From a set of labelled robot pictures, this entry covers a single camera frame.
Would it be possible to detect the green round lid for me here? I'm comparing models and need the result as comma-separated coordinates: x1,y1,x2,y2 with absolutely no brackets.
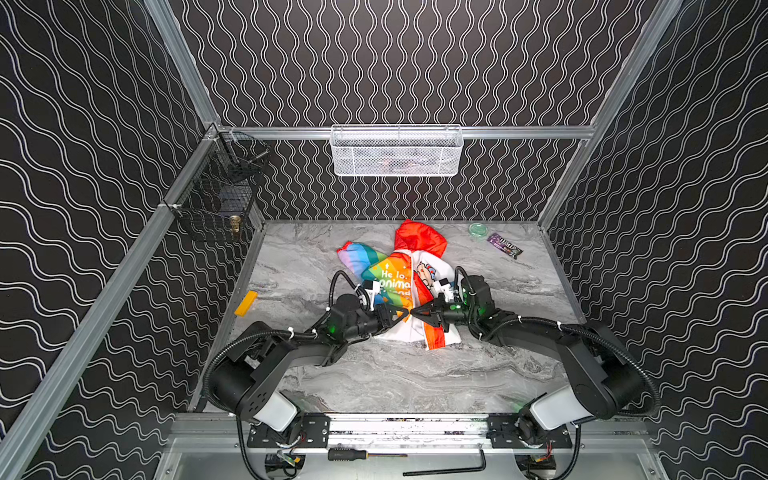
468,223,488,238

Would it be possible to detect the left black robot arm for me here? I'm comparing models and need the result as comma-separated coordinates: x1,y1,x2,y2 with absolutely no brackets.
202,270,409,431

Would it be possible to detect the black handled screwdriver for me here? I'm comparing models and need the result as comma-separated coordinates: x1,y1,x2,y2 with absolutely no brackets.
327,448,408,461

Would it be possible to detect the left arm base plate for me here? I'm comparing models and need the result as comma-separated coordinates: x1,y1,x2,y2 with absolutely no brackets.
246,413,331,449

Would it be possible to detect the yellow block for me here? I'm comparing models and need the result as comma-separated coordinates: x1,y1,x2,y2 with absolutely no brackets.
234,291,258,317

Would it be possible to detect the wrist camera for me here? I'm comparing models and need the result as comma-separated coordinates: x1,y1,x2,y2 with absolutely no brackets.
432,278,455,303
362,280,384,310

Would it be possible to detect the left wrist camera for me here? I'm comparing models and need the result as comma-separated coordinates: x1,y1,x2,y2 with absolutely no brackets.
362,280,384,310

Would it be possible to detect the purple snack wrapper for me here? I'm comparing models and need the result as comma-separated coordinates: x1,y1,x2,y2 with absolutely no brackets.
487,232,523,260

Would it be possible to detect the brass fitting in basket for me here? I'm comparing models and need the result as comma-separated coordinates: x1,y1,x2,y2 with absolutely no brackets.
229,215,242,234

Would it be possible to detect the black allen key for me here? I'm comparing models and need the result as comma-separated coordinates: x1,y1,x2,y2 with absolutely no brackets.
402,449,487,477

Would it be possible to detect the white mesh wall basket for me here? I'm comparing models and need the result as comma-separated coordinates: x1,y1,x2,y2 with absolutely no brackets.
329,124,464,177

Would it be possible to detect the black wire wall basket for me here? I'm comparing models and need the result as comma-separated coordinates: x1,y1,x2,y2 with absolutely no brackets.
172,133,272,245

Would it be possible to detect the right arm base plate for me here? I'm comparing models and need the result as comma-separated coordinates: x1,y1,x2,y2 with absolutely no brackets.
486,414,573,449

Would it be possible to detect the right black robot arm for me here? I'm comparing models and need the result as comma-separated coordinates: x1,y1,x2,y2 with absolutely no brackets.
411,275,661,440

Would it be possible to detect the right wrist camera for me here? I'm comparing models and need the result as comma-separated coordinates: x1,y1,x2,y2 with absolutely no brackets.
432,278,455,303

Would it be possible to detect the rainbow kids zip jacket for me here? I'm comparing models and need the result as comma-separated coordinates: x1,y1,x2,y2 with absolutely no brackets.
335,219,464,351

